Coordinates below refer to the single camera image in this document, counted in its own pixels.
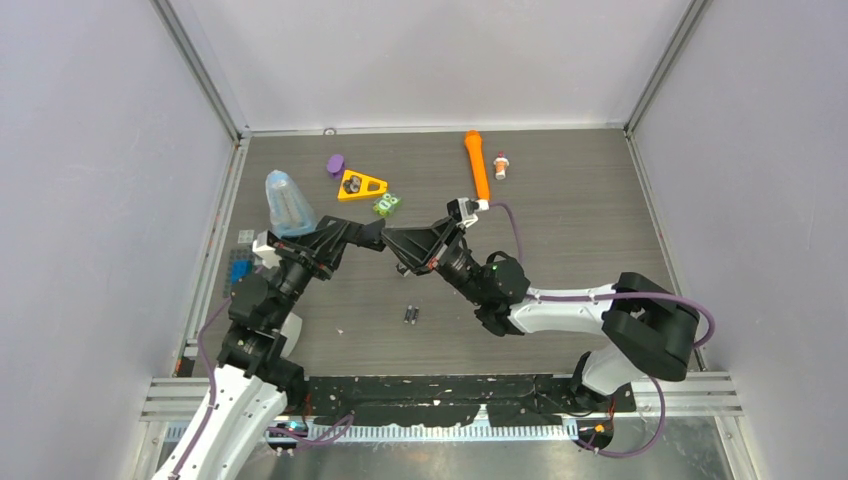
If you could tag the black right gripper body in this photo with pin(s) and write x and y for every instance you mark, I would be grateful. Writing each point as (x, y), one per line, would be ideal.
(449, 253)

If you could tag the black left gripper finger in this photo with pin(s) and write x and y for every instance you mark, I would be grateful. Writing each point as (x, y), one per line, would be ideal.
(339, 245)
(338, 227)

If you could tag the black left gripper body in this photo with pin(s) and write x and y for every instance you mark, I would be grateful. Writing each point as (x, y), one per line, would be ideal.
(310, 258)

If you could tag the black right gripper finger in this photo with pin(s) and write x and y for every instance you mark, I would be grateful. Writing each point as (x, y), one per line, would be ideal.
(417, 257)
(419, 239)

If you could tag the black remote control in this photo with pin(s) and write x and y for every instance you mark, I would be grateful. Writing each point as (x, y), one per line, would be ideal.
(370, 235)

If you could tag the white rectangular thermometer device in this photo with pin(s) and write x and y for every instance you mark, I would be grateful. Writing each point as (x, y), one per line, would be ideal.
(401, 269)

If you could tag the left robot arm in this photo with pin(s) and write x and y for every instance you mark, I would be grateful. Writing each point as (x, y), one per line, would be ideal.
(251, 381)

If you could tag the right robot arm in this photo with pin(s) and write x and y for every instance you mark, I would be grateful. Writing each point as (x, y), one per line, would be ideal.
(651, 332)

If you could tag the green owl toy block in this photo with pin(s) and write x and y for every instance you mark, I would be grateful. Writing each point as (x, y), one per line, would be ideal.
(386, 204)

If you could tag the blue transparent plastic container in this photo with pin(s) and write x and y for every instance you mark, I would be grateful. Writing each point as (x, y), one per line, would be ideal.
(290, 214)

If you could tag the yellow triangle shape toy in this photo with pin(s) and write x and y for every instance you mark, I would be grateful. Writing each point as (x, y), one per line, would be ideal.
(371, 187)

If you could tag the purple cylinder toy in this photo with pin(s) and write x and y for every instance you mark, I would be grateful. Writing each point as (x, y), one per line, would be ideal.
(336, 166)

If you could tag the blue lego brick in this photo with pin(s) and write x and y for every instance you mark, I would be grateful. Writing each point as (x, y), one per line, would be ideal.
(240, 269)

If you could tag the grey lego baseplate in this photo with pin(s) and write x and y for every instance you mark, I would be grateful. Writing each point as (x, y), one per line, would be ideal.
(242, 250)

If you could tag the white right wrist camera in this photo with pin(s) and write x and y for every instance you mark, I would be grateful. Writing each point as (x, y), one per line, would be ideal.
(465, 210)

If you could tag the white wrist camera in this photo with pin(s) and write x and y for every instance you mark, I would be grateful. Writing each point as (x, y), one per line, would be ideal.
(465, 210)
(262, 248)

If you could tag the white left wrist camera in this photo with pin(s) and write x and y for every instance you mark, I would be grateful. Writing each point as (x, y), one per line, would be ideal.
(262, 248)

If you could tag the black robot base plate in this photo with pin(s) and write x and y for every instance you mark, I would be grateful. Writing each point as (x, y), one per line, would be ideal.
(455, 400)

